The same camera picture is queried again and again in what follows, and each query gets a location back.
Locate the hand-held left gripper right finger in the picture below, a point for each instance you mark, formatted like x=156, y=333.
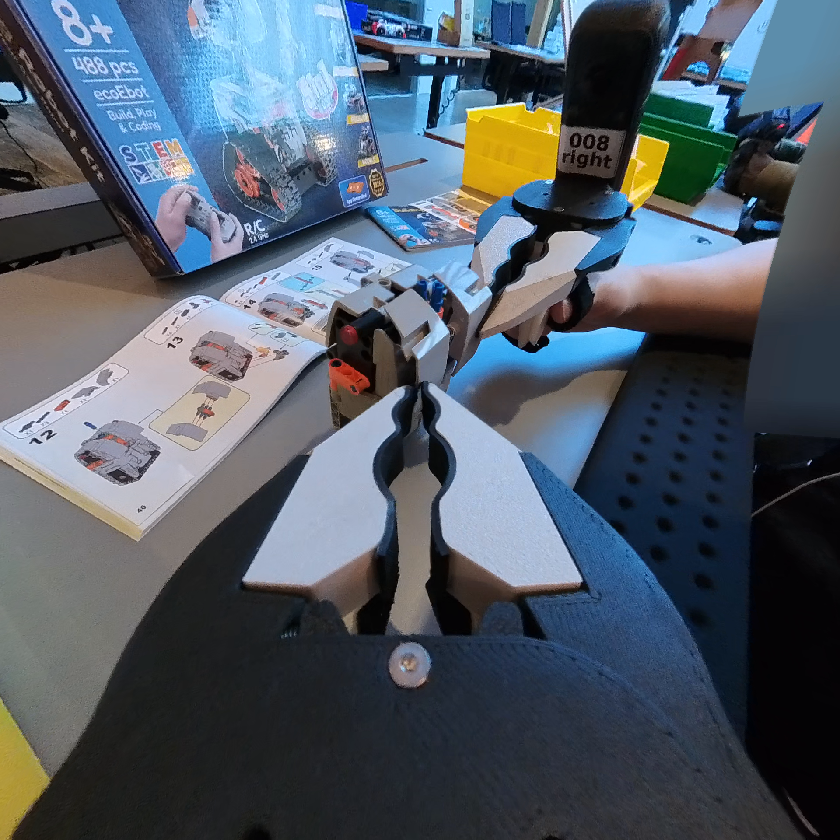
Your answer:
x=512, y=525

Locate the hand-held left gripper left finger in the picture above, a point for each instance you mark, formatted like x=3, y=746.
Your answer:
x=315, y=525

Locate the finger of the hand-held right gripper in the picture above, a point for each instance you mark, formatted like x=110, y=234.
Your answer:
x=544, y=275
x=502, y=246

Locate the grey toy robot assembly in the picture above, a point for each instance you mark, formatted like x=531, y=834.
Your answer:
x=420, y=328

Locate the person's right forearm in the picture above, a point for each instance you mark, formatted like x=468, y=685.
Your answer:
x=709, y=295

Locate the person's right hand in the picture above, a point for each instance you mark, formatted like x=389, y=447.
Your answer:
x=617, y=298

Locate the colourful sticker sheet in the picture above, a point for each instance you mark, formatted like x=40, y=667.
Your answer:
x=459, y=210

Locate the wooden cutout stand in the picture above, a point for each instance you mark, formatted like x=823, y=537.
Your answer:
x=702, y=56

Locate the blue closed booklet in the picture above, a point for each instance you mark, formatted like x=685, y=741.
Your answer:
x=407, y=226

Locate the green plastic bin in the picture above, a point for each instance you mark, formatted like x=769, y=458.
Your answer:
x=689, y=157

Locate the background wooden table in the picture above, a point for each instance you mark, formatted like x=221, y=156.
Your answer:
x=420, y=43

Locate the open instruction booklet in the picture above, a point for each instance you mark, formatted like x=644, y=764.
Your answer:
x=164, y=394

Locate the person's dark clothing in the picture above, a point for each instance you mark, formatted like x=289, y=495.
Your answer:
x=794, y=623

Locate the blue robot kit box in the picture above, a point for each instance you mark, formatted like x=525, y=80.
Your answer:
x=197, y=131

